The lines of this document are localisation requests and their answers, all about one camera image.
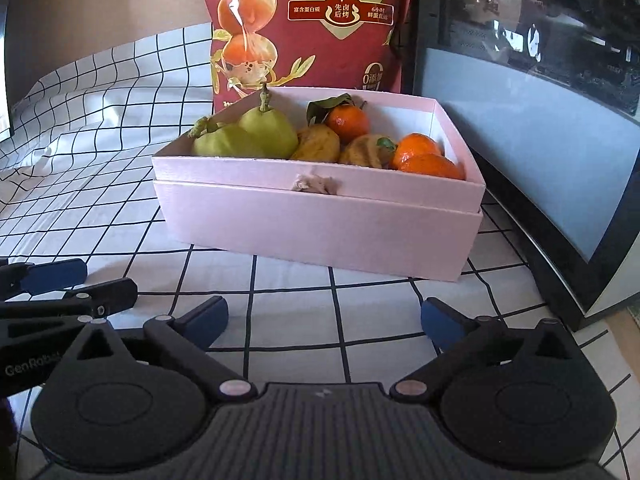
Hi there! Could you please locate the tangerine with leaves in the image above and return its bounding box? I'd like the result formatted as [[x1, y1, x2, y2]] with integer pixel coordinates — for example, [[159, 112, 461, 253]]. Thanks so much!
[[305, 92, 371, 144]]

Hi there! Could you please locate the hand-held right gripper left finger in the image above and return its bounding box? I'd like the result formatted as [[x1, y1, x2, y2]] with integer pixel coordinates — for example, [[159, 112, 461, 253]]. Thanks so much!
[[60, 296, 258, 404]]

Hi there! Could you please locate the pink cardboard box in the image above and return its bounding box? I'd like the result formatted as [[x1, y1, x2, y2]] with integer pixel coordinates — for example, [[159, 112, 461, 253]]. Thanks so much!
[[151, 85, 487, 284]]

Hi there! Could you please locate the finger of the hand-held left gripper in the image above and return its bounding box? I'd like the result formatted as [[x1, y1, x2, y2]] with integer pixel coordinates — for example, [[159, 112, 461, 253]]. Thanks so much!
[[0, 278, 139, 343], [0, 258, 89, 297]]

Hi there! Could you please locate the short spotted banana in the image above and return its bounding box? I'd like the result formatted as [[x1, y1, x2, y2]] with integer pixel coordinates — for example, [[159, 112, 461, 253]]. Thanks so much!
[[338, 134, 397, 170]]

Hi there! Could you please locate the white checked tablecloth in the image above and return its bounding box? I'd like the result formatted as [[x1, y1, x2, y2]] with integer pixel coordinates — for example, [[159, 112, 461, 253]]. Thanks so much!
[[0, 22, 640, 480]]

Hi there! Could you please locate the small tangerine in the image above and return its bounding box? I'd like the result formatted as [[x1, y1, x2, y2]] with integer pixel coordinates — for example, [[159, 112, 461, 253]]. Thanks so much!
[[376, 132, 444, 171]]

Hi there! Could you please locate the red snack bag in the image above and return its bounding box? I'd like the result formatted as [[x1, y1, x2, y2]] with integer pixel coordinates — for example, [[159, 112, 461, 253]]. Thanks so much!
[[203, 0, 419, 115]]

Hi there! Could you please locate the large tangerine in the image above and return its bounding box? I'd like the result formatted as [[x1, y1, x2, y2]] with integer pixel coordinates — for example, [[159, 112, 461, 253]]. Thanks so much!
[[398, 152, 466, 181]]

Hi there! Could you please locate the green pear thin stem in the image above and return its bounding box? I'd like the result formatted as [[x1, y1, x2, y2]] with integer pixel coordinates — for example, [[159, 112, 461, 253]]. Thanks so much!
[[238, 83, 300, 160]]

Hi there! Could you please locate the dark monitor screen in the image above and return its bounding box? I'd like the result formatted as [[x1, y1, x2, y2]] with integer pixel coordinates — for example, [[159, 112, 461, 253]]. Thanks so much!
[[0, 0, 15, 144]]

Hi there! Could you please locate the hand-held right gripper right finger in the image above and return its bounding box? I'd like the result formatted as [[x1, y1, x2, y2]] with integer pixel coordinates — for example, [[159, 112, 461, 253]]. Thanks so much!
[[390, 297, 586, 404]]

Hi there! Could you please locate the green pear thick stem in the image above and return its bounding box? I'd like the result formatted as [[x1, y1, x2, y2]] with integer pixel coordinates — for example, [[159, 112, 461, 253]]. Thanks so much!
[[188, 116, 262, 159]]

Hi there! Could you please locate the long spotted banana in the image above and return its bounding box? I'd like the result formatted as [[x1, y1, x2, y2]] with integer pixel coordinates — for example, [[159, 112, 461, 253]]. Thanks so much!
[[289, 124, 342, 164]]

